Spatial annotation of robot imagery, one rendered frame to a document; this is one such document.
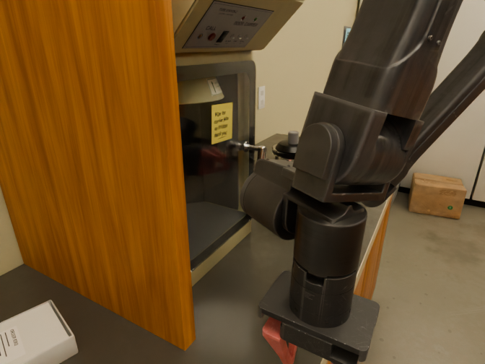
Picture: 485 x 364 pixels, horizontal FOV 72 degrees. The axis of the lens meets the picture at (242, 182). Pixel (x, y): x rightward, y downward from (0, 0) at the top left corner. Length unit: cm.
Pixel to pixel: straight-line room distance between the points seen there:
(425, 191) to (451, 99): 267
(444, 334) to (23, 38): 214
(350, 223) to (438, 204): 313
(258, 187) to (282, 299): 11
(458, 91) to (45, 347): 80
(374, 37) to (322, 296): 20
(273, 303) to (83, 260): 47
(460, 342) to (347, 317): 189
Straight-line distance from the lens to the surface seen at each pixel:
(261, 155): 76
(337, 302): 31
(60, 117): 60
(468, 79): 71
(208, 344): 65
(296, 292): 32
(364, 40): 27
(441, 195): 336
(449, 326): 228
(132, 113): 47
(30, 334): 70
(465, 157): 364
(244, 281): 77
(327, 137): 24
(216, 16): 55
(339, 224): 27
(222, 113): 68
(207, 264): 78
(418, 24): 26
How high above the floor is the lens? 142
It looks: 23 degrees down
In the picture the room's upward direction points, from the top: straight up
